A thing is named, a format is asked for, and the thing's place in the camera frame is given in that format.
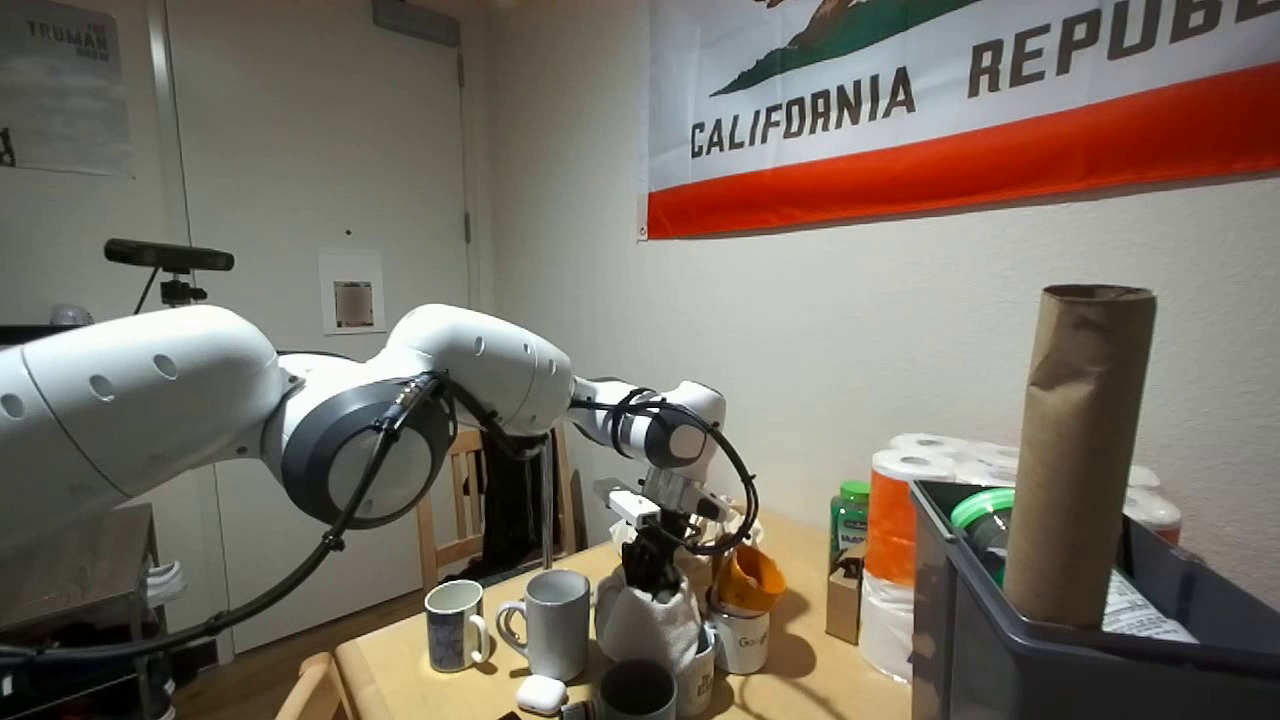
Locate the dark mug with grey rim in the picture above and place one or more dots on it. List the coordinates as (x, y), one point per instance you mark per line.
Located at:
(638, 694)

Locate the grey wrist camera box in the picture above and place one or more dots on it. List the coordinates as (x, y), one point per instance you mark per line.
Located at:
(632, 505)

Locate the black bar camera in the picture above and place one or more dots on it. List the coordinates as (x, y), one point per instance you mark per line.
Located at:
(164, 254)

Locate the California Republic flag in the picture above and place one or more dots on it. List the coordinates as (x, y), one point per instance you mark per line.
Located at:
(935, 120)

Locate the white door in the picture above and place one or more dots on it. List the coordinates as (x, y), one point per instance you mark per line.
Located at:
(320, 161)

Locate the bowl with orange liquid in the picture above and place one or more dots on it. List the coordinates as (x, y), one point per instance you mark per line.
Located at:
(740, 643)

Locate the large white mug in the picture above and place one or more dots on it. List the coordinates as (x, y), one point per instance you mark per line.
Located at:
(550, 626)

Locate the small cardboard box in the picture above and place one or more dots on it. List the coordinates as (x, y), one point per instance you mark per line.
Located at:
(844, 600)

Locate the white mug with print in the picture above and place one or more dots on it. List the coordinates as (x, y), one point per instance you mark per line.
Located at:
(452, 628)

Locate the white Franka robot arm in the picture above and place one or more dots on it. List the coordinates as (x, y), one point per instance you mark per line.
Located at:
(160, 400)

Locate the wooden chair backrest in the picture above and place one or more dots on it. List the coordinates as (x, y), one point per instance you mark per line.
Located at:
(311, 686)

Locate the green lidded bottle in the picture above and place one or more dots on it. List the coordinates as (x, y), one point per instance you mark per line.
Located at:
(850, 521)

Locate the grey metal cabinet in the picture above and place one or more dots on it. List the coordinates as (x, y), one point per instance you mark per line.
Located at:
(80, 600)

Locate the black camera stand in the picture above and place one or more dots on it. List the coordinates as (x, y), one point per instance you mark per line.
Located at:
(182, 290)

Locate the brown cardboard tube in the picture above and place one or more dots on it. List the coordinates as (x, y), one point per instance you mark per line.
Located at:
(1078, 453)

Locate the wooden chair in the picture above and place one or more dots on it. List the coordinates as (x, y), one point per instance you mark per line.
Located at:
(441, 534)

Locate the orange wrapped paper towel pack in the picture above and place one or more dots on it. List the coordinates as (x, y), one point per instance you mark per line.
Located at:
(888, 534)

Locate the framed photo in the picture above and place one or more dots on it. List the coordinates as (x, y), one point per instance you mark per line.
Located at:
(353, 306)

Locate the black jacket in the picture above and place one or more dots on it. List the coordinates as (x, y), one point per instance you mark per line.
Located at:
(514, 514)

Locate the grey plastic bin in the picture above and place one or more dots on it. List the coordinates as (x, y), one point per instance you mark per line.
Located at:
(1012, 667)

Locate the white paper towel roll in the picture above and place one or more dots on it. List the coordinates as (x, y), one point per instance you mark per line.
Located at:
(1155, 508)
(962, 453)

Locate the white paper sheet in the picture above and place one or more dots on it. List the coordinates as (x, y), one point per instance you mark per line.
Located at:
(1146, 610)

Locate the white earbuds case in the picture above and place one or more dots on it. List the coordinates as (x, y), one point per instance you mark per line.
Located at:
(541, 694)

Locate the white paper wall poster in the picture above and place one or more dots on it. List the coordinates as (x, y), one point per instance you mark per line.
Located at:
(63, 93)

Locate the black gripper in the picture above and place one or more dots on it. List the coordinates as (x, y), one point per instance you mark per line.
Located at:
(655, 552)

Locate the orange plastic cup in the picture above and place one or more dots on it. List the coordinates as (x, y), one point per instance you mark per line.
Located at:
(754, 583)

